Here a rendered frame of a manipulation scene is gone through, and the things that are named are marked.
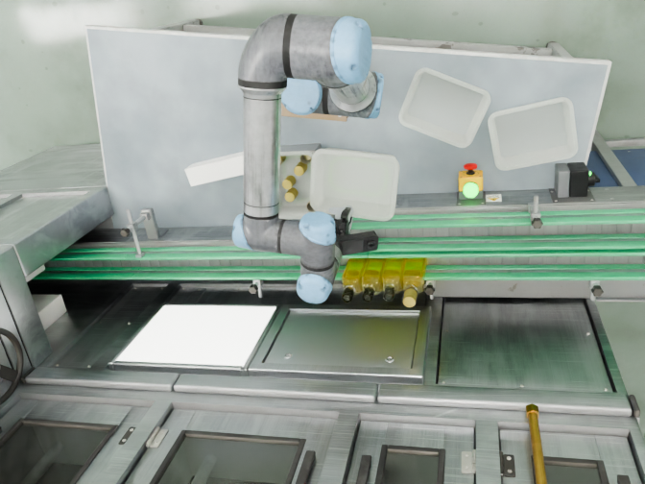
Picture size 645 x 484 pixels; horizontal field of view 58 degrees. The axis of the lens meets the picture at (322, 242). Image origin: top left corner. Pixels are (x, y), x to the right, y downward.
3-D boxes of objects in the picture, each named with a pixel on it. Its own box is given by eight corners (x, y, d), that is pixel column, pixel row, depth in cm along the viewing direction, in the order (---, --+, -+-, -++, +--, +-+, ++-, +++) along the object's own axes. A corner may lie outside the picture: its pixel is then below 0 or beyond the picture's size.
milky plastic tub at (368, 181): (320, 138, 156) (312, 148, 148) (403, 148, 152) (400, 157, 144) (316, 200, 163) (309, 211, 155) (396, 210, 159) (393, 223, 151)
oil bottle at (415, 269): (409, 263, 182) (401, 298, 164) (408, 247, 180) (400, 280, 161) (427, 263, 181) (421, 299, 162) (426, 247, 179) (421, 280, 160)
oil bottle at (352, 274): (354, 264, 187) (341, 298, 168) (352, 248, 185) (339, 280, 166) (371, 264, 186) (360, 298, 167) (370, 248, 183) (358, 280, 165)
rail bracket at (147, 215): (157, 235, 211) (125, 263, 191) (146, 191, 204) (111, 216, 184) (170, 234, 210) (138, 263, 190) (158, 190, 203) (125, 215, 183)
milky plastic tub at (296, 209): (278, 209, 199) (271, 220, 191) (269, 145, 190) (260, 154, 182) (328, 208, 195) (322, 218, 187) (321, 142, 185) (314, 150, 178)
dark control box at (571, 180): (553, 187, 175) (557, 198, 168) (555, 162, 172) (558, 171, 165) (583, 186, 173) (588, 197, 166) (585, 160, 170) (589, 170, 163)
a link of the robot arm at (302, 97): (288, 61, 158) (274, 66, 146) (338, 65, 156) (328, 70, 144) (287, 107, 163) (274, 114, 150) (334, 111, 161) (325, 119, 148)
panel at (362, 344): (163, 309, 200) (109, 371, 170) (161, 302, 199) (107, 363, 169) (431, 314, 177) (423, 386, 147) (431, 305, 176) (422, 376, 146)
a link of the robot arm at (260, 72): (224, 10, 105) (227, 257, 125) (283, 14, 103) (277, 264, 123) (244, 9, 115) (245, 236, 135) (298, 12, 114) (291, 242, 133)
